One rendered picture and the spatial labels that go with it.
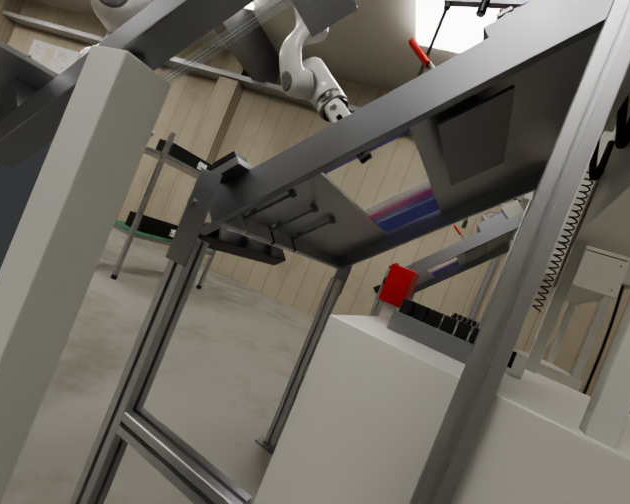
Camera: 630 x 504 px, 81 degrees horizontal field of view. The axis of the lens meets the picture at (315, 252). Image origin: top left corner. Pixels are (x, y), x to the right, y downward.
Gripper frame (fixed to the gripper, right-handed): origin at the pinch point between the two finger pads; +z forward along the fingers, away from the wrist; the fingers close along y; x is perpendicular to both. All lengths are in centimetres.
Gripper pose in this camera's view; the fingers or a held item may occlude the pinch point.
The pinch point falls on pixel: (361, 152)
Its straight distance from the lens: 97.5
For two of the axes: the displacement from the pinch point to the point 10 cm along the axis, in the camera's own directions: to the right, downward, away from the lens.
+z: 4.3, 8.4, -3.4
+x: -8.1, 5.2, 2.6
